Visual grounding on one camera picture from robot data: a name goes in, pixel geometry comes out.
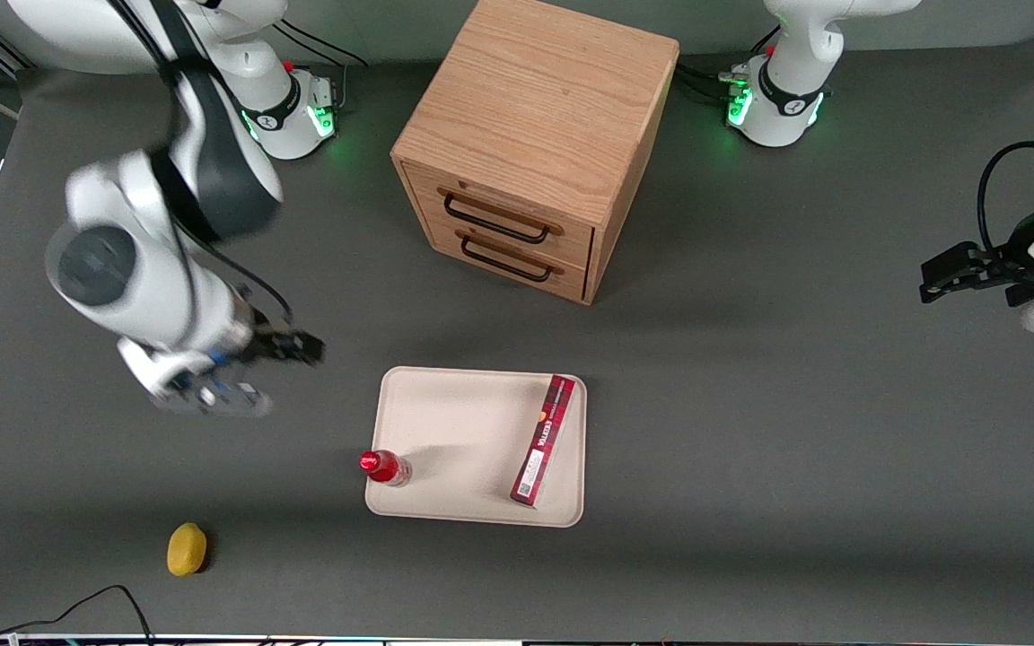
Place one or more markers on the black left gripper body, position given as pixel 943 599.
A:
pixel 1022 258

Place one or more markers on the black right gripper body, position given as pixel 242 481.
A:
pixel 269 346

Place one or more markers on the red coke bottle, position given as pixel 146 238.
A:
pixel 384 467

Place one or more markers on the oak wood drawer cabinet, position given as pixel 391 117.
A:
pixel 544 117

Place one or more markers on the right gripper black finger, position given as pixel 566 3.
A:
pixel 306 339
pixel 304 356

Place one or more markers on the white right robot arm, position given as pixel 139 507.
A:
pixel 149 269

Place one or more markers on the red cookie box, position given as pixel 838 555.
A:
pixel 546 440

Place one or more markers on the beige plastic tray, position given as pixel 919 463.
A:
pixel 472 431

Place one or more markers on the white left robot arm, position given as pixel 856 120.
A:
pixel 795 54

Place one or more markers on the yellow lemon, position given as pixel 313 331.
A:
pixel 186 549

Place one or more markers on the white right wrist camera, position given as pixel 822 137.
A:
pixel 203 390

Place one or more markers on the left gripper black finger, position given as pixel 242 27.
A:
pixel 952 262
pixel 929 292

